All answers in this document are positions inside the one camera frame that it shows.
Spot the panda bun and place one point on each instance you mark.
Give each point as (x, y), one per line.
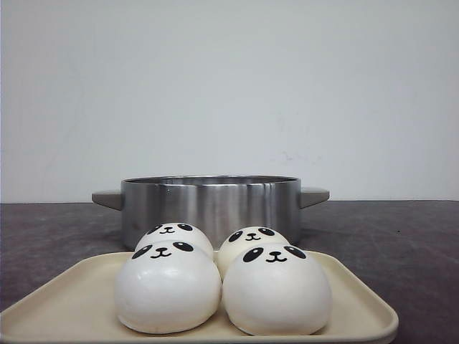
(177, 231)
(167, 287)
(242, 240)
(276, 289)

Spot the beige rectangular tray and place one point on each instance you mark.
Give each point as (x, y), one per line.
(77, 307)

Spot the stainless steel steamer pot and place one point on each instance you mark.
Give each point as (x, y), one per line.
(217, 205)

